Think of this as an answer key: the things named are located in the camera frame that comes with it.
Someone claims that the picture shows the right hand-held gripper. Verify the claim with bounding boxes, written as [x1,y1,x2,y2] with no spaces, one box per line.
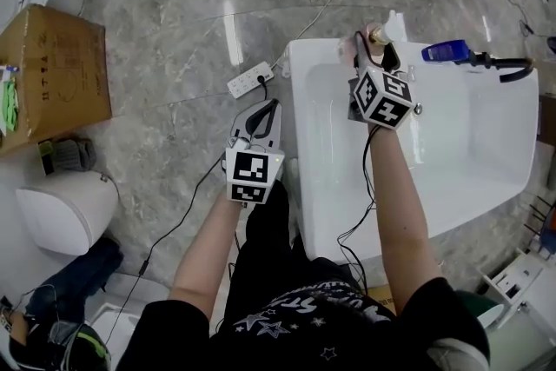
[341,31,414,130]

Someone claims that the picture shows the black faucet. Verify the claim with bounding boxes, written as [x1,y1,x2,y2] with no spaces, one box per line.
[467,50,536,85]

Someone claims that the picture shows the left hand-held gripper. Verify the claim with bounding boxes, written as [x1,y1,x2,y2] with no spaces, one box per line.
[223,98,286,206]

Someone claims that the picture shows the person's black star-print shirt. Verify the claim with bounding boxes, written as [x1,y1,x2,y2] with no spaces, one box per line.
[110,258,490,371]

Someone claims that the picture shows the another person's forearm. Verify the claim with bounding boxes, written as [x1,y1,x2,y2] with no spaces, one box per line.
[0,299,31,347]

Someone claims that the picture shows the white rounded toilet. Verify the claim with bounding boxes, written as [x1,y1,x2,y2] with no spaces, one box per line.
[16,171,121,258]

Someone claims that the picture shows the person's right forearm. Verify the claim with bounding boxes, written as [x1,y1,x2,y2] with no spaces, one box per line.
[367,123,445,316]

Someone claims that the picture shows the person's left forearm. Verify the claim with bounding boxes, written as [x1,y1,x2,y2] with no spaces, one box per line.
[172,197,247,318]

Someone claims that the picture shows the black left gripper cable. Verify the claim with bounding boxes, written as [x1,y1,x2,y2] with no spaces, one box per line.
[90,156,228,344]

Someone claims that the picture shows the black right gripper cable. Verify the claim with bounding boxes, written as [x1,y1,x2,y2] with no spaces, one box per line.
[337,126,380,290]

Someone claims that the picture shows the grey knitted slippers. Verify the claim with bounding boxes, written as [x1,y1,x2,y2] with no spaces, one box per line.
[37,137,98,176]

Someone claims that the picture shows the green crumpled wrapper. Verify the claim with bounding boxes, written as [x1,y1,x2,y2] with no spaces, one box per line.
[0,79,21,135]

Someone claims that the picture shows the black metal rack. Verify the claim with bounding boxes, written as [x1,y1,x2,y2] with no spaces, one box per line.
[523,195,556,241]

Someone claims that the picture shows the white plastic cabinet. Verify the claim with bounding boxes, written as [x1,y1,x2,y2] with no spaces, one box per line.
[476,247,556,321]

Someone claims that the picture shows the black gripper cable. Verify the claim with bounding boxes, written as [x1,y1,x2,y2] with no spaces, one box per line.
[90,156,228,344]
[337,126,380,290]

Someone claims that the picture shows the person's black trousers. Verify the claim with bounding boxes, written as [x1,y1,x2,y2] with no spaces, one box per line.
[236,180,345,296]

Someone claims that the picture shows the large brown cardboard box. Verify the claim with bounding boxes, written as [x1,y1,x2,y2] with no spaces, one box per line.
[0,3,113,157]

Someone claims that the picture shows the white power strip with plug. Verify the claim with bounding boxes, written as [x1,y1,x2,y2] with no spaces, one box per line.
[227,61,275,99]

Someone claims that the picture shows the blue bottle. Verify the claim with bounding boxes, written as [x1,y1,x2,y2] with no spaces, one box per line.
[420,39,473,66]

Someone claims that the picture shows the white bathtub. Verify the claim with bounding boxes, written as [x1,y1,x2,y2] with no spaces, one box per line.
[284,37,540,267]

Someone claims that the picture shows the dark green bin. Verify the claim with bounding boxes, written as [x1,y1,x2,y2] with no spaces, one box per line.
[453,289,506,325]

